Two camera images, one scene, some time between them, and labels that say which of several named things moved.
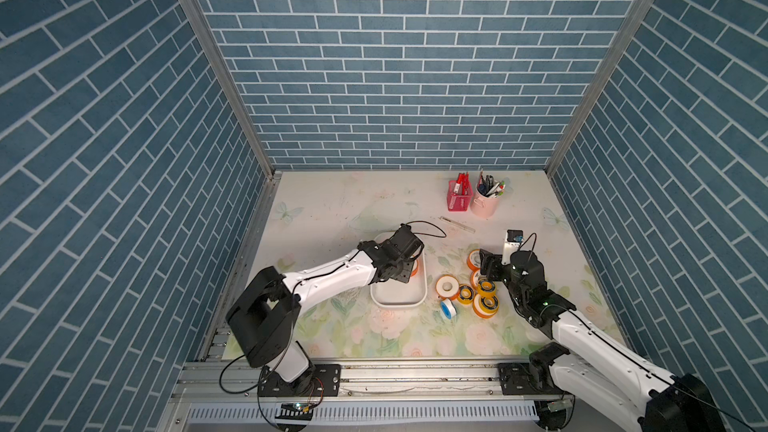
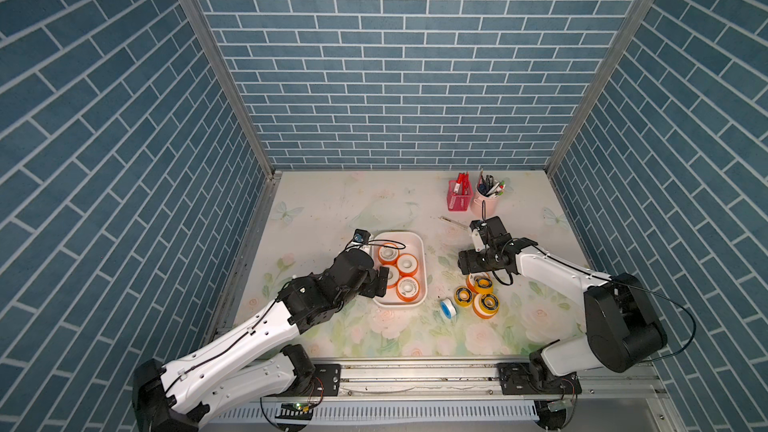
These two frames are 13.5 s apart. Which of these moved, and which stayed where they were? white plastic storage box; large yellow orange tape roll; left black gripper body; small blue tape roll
Moved: left black gripper body
Stayed: white plastic storage box; small blue tape roll; large yellow orange tape roll
